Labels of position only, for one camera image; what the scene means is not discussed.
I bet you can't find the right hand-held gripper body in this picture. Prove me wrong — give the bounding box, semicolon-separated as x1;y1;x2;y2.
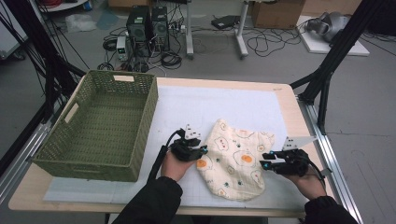
274;134;318;177

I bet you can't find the large black computer tower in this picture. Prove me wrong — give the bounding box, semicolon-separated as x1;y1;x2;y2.
125;5;153;58

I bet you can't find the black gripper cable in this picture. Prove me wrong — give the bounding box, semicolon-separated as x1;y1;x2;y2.
147;129;187;185
306;158;327;191

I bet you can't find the clear plastic bag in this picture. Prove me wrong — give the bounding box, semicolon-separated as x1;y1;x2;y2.
64;12;98;34

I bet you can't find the cream printed cloth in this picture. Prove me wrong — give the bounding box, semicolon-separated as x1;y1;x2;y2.
195;118;276;203

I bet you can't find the grey bench power supply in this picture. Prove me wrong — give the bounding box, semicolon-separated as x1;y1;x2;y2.
116;35;130;62

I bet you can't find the aluminium frame rail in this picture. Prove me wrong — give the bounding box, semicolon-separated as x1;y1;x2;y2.
298;98;364;224
0;120;52;203

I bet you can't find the white floor board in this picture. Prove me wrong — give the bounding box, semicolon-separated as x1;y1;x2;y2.
297;15;371;57

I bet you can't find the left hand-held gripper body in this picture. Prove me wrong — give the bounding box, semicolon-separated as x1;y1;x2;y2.
169;123;204;162

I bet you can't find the black frame stand with cables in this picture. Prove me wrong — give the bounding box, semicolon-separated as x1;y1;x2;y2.
0;0;87;124

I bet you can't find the white desk leg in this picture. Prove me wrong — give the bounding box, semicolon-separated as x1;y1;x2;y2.
234;0;250;60
185;0;196;60

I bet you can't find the grey robot head shell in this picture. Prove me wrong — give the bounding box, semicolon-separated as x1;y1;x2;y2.
304;11;351;43

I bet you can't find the person's right hand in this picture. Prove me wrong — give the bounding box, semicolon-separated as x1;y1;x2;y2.
281;172;328;201

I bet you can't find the tangled black floor cable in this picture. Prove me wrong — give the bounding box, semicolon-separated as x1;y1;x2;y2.
247;26;307;58

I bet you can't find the green woven plastic basket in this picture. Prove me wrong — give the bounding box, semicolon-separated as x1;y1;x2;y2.
32;69;160;183

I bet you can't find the white power strip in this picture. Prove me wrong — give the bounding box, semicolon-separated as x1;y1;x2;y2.
169;23;187;34

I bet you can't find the slim black computer tower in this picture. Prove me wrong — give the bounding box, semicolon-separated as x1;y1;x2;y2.
150;6;171;52

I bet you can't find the brown cardboard box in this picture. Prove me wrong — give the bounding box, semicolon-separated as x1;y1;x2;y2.
250;0;307;30

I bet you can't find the white cabinet on wheels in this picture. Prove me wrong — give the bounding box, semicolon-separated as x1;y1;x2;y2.
0;0;29;62

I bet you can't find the flat black device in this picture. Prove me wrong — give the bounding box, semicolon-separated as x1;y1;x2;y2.
210;14;241;31

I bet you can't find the teal sheet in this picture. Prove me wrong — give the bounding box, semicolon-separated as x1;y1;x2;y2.
95;10;120;32

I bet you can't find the black frame bar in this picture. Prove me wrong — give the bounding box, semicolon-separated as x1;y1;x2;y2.
0;104;48;176

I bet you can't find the person's left hand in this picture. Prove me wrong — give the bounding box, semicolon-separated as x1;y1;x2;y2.
160;150;196;183

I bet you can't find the white grid mat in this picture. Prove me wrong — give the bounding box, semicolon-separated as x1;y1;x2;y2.
43;85;307;210

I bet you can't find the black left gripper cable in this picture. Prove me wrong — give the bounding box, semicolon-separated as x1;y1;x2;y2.
147;129;187;185

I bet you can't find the black coiled cable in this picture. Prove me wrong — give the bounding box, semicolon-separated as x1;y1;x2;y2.
102;36;119;52
160;50;183;70
96;62;116;72

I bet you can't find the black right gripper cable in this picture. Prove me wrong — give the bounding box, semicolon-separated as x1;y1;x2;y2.
306;158;327;191

